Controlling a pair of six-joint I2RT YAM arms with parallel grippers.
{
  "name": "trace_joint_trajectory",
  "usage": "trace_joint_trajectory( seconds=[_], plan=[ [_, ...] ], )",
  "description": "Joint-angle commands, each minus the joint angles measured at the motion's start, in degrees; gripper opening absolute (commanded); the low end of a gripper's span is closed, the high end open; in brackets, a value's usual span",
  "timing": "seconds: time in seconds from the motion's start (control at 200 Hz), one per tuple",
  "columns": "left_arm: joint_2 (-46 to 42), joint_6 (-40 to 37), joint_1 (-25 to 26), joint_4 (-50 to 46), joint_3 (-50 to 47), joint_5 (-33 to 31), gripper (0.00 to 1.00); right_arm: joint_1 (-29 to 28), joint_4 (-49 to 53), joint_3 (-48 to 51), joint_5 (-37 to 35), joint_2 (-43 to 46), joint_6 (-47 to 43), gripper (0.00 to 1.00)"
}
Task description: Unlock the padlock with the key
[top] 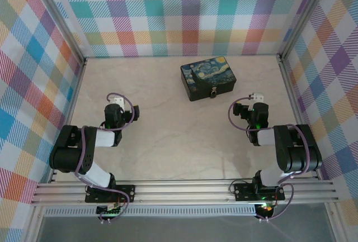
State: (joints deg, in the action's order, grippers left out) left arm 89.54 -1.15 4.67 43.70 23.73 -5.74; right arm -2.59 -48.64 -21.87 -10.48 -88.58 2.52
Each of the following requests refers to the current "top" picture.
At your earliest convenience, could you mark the starry night painted box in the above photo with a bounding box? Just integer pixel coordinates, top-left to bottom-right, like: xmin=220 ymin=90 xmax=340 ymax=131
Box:
xmin=180 ymin=56 xmax=238 ymax=102

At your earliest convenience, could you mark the green controller board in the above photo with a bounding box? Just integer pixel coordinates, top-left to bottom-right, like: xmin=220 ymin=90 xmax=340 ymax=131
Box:
xmin=96 ymin=204 xmax=121 ymax=216

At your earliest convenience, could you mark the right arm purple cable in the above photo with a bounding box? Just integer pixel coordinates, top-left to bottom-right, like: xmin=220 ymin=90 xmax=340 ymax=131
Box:
xmin=228 ymin=96 xmax=313 ymax=222

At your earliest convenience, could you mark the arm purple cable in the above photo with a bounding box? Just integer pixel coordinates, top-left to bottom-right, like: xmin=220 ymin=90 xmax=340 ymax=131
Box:
xmin=228 ymin=96 xmax=313 ymax=222
xmin=74 ymin=92 xmax=134 ymax=223

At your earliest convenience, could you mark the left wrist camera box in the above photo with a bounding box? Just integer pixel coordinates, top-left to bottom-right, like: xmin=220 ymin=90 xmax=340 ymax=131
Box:
xmin=107 ymin=96 xmax=124 ymax=112

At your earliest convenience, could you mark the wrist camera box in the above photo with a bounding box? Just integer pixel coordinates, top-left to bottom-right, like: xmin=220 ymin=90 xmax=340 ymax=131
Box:
xmin=248 ymin=92 xmax=265 ymax=104
xmin=107 ymin=96 xmax=124 ymax=112

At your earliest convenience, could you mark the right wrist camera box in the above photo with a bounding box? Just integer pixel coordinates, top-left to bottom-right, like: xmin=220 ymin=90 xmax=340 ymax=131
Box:
xmin=248 ymin=92 xmax=265 ymax=104

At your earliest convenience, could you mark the aluminium side rail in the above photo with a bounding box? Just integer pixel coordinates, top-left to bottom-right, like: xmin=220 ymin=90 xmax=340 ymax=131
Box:
xmin=48 ymin=57 xmax=88 ymax=184
xmin=276 ymin=54 xmax=320 ymax=179

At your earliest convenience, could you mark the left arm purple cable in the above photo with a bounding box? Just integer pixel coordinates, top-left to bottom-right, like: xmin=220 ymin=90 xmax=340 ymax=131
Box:
xmin=74 ymin=92 xmax=134 ymax=223

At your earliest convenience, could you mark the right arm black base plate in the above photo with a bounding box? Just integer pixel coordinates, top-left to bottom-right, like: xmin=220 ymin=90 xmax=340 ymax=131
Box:
xmin=233 ymin=182 xmax=286 ymax=201

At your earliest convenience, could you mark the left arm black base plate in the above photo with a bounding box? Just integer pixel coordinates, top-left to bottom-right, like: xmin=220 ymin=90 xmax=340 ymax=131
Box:
xmin=84 ymin=184 xmax=136 ymax=203

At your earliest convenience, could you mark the aluminium mounting rail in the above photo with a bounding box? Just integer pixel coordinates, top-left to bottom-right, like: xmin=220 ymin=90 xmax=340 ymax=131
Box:
xmin=30 ymin=179 xmax=341 ymax=206

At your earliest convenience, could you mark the slotted grey cable duct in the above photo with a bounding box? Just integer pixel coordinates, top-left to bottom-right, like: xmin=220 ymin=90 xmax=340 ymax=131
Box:
xmin=43 ymin=204 xmax=258 ymax=217

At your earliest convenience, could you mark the aluminium frame post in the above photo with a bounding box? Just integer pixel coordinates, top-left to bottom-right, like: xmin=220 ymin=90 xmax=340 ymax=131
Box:
xmin=27 ymin=0 xmax=87 ymax=64
xmin=279 ymin=0 xmax=335 ymax=60

